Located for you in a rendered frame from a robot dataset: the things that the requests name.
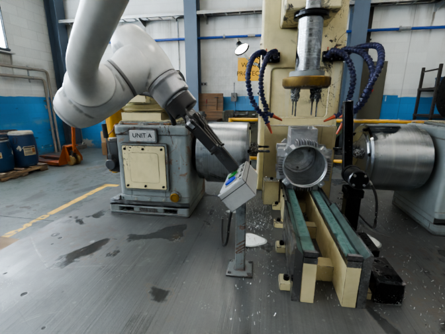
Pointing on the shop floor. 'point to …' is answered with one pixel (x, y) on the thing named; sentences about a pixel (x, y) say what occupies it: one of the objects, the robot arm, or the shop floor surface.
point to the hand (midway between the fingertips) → (226, 159)
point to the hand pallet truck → (69, 156)
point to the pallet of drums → (18, 154)
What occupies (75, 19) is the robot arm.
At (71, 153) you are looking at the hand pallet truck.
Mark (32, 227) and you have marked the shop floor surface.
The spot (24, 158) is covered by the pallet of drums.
